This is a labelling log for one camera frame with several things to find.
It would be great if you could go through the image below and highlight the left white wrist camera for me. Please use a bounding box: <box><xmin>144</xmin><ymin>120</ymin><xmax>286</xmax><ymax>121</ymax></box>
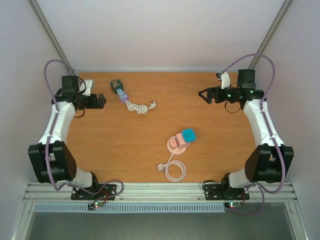
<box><xmin>82</xmin><ymin>79</ymin><xmax>95</xmax><ymax>96</ymax></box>

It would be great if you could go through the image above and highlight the left green circuit board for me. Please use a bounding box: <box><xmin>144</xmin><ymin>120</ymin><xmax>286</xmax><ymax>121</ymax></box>
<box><xmin>87</xmin><ymin>202</ymin><xmax>104</xmax><ymax>211</ymax></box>

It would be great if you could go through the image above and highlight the white coiled socket cord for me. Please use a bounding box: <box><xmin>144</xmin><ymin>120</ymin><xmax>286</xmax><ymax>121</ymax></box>
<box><xmin>157</xmin><ymin>153</ymin><xmax>187</xmax><ymax>183</ymax></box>

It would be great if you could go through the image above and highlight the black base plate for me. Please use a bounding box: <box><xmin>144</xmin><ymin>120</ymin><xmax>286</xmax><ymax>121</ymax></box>
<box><xmin>202</xmin><ymin>181</ymin><xmax>250</xmax><ymax>201</ymax></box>
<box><xmin>70</xmin><ymin>184</ymin><xmax>118</xmax><ymax>201</ymax></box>

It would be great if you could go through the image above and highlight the aluminium frame post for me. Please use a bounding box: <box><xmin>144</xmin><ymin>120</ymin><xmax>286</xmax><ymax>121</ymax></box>
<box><xmin>27</xmin><ymin>0</ymin><xmax>75</xmax><ymax>74</ymax></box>
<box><xmin>256</xmin><ymin>0</ymin><xmax>294</xmax><ymax>54</ymax></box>

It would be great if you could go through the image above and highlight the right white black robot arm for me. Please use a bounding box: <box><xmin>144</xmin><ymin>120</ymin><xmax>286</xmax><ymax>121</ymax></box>
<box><xmin>198</xmin><ymin>69</ymin><xmax>294</xmax><ymax>199</ymax></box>

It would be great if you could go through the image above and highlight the left aluminium frame post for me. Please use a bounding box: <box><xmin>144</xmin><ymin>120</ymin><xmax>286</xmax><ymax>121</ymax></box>
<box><xmin>27</xmin><ymin>0</ymin><xmax>75</xmax><ymax>74</ymax></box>

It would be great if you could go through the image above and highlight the light blue plug adapter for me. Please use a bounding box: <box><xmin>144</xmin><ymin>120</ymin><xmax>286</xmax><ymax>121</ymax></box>
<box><xmin>116</xmin><ymin>88</ymin><xmax>127</xmax><ymax>99</ymax></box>

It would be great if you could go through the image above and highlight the large pink cube adapter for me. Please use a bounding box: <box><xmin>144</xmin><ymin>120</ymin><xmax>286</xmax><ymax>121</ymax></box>
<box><xmin>175</xmin><ymin>132</ymin><xmax>192</xmax><ymax>149</ymax></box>

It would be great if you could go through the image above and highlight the right green circuit board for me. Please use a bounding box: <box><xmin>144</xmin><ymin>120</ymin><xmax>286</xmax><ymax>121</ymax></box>
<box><xmin>224</xmin><ymin>201</ymin><xmax>244</xmax><ymax>209</ymax></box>

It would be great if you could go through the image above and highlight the right aluminium frame post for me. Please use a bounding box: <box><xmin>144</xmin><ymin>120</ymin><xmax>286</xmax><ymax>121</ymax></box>
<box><xmin>256</xmin><ymin>0</ymin><xmax>294</xmax><ymax>54</ymax></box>

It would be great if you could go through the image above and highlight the teal square plug adapter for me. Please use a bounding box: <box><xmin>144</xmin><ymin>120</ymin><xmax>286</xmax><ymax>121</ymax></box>
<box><xmin>181</xmin><ymin>128</ymin><xmax>197</xmax><ymax>143</ymax></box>

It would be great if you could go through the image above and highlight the purple power strip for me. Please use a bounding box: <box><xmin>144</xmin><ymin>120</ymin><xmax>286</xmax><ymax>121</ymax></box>
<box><xmin>117</xmin><ymin>92</ymin><xmax>129</xmax><ymax>103</ymax></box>

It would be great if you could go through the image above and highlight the green circuit board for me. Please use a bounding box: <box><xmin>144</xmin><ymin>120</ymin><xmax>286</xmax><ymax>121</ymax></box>
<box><xmin>87</xmin><ymin>202</ymin><xmax>104</xmax><ymax>211</ymax></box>
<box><xmin>224</xmin><ymin>201</ymin><xmax>244</xmax><ymax>209</ymax></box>

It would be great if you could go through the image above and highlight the grey slotted cable duct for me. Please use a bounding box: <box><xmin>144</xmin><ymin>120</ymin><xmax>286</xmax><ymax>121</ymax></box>
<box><xmin>34</xmin><ymin>203</ymin><xmax>225</xmax><ymax>214</ymax></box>

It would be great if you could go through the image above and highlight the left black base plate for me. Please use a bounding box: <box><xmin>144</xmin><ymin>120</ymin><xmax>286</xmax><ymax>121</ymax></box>
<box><xmin>70</xmin><ymin>184</ymin><xmax>118</xmax><ymax>201</ymax></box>

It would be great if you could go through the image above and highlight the aluminium front rail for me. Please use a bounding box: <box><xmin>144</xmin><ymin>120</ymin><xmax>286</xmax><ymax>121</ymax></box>
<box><xmin>22</xmin><ymin>182</ymin><xmax>298</xmax><ymax>203</ymax></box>

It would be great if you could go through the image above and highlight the small pink plug adapter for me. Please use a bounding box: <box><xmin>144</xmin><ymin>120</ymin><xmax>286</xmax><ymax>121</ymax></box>
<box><xmin>167</xmin><ymin>136</ymin><xmax>178</xmax><ymax>150</ymax></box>

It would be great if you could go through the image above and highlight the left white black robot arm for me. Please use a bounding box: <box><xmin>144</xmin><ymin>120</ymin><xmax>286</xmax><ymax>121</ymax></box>
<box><xmin>28</xmin><ymin>75</ymin><xmax>106</xmax><ymax>199</ymax></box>

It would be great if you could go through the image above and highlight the dark green cube adapter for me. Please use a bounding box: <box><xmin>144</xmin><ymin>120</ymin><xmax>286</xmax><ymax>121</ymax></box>
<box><xmin>110</xmin><ymin>79</ymin><xmax>124</xmax><ymax>94</ymax></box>

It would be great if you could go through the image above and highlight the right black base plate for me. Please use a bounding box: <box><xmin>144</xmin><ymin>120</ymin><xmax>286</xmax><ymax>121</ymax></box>
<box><xmin>202</xmin><ymin>181</ymin><xmax>250</xmax><ymax>201</ymax></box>

